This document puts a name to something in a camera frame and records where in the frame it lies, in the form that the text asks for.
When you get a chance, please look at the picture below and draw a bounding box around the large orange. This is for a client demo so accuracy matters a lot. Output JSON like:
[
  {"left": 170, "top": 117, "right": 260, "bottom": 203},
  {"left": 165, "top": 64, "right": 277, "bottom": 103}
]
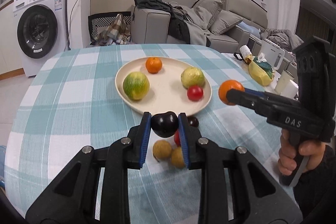
[{"left": 218, "top": 80, "right": 245, "bottom": 106}]

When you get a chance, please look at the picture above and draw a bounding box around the red tomato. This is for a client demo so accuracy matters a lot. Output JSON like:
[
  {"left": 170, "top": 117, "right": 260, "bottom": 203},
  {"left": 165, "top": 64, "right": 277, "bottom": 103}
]
[
  {"left": 174, "top": 130, "right": 181, "bottom": 147},
  {"left": 187, "top": 85, "right": 203, "bottom": 102}
]

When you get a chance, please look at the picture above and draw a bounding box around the dark purple plum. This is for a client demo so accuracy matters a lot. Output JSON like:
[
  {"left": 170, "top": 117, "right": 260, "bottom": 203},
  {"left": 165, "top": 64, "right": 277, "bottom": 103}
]
[{"left": 150, "top": 111, "right": 179, "bottom": 138}]

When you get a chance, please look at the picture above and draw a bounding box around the brown longan fruit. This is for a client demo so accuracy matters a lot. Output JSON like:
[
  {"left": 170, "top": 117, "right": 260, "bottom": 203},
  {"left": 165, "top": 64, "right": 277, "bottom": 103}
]
[
  {"left": 153, "top": 140, "right": 173, "bottom": 161},
  {"left": 170, "top": 147, "right": 185, "bottom": 169}
]

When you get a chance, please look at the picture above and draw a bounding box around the right hand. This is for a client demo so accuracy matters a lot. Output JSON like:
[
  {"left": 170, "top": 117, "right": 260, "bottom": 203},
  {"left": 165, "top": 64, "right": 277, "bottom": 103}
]
[{"left": 277, "top": 129, "right": 326, "bottom": 176}]

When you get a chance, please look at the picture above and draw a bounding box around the white cup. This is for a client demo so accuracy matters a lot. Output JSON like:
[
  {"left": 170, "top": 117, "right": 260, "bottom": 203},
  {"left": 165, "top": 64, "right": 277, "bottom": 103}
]
[{"left": 274, "top": 70, "right": 294, "bottom": 95}]

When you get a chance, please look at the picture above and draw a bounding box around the white electric kettle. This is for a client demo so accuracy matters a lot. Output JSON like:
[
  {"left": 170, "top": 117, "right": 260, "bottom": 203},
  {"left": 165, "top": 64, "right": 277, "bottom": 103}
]
[{"left": 259, "top": 39, "right": 285, "bottom": 71}]

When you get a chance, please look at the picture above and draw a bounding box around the pale green guava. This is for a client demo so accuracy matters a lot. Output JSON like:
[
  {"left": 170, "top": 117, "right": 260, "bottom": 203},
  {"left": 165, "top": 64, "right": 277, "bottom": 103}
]
[{"left": 181, "top": 67, "right": 206, "bottom": 89}]

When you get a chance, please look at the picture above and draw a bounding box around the grey blanket on sofa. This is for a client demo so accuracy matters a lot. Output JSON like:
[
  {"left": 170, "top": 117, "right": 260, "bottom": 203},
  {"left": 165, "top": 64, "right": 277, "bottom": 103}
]
[{"left": 260, "top": 28, "right": 304, "bottom": 52}]

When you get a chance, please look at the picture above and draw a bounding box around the cream round plate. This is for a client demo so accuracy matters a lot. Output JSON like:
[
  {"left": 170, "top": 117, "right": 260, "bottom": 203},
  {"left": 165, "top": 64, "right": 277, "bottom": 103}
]
[{"left": 115, "top": 57, "right": 213, "bottom": 116}]

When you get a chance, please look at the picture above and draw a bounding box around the grey sofa cushion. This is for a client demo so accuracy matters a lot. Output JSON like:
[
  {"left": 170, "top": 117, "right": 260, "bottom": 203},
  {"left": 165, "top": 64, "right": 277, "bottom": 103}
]
[
  {"left": 192, "top": 0, "right": 223, "bottom": 30},
  {"left": 210, "top": 10, "right": 243, "bottom": 35}
]

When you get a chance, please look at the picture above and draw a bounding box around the black jacket on sofa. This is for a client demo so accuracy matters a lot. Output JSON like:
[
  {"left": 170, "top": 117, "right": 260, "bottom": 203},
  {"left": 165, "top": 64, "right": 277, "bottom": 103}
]
[{"left": 130, "top": 0, "right": 191, "bottom": 44}]

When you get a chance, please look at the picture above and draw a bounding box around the small orange mandarin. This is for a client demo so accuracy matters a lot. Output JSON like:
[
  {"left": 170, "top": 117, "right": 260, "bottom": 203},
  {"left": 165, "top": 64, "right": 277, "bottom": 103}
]
[{"left": 145, "top": 57, "right": 163, "bottom": 74}]

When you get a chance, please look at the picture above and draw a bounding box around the teal white checkered tablecloth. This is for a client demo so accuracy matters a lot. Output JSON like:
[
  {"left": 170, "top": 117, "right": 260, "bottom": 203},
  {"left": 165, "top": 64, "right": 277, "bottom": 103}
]
[{"left": 5, "top": 44, "right": 281, "bottom": 214}]

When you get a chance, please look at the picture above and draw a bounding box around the green yellow striped citrus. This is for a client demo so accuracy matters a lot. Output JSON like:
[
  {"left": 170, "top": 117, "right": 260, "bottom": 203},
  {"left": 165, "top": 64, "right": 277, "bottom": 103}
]
[{"left": 122, "top": 72, "right": 150, "bottom": 101}]

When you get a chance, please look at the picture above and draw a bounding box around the grey sofa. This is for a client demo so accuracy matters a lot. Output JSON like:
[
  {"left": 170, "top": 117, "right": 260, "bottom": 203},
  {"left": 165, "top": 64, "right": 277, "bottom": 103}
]
[{"left": 130, "top": 0, "right": 268, "bottom": 53}]

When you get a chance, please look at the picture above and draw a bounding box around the plaid cloth on chair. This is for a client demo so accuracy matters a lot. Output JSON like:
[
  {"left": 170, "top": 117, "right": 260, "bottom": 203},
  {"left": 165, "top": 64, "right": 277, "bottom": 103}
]
[{"left": 90, "top": 13, "right": 134, "bottom": 46}]

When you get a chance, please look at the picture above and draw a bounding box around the black patterned chair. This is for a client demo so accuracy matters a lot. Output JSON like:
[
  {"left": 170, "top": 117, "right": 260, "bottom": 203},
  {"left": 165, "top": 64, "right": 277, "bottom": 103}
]
[{"left": 88, "top": 11, "right": 132, "bottom": 45}]

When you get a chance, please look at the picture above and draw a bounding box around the white washing machine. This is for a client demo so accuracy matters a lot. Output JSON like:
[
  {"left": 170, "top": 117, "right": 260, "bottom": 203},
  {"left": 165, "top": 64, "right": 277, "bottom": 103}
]
[{"left": 13, "top": 0, "right": 69, "bottom": 77}]

